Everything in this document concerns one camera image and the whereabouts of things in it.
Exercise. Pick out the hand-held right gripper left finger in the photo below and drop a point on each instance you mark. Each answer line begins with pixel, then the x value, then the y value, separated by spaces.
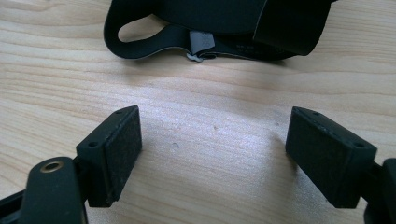
pixel 109 160

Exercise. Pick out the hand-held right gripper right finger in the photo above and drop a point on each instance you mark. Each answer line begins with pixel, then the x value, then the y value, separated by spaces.
pixel 327 161

